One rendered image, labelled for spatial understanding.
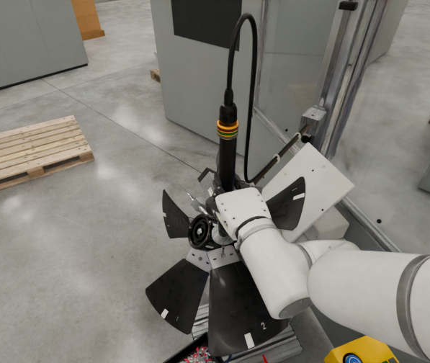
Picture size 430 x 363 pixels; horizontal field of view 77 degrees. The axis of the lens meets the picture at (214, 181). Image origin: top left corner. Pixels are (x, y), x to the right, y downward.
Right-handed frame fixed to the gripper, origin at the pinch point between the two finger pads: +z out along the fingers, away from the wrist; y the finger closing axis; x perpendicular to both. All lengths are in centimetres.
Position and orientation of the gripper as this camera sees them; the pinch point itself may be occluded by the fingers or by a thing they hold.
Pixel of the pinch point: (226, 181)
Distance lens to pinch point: 65.3
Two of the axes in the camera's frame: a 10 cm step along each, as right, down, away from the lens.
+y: 9.5, -2.1, 2.4
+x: 0.0, -7.5, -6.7
